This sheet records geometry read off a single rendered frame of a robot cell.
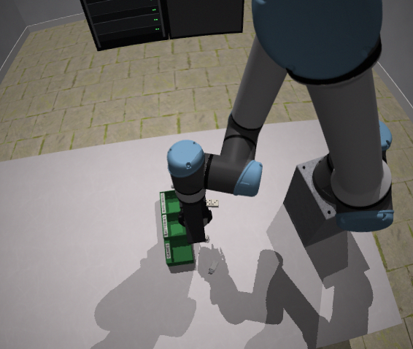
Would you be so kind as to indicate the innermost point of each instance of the grey usb stick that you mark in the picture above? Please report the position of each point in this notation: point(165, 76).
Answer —
point(213, 266)

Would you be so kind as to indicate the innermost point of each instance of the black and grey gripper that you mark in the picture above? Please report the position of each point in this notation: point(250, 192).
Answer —
point(207, 216)

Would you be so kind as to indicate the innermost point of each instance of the white domino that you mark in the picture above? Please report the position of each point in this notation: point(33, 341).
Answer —
point(212, 202)

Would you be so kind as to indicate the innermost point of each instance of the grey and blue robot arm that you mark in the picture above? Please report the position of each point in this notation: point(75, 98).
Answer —
point(324, 42)

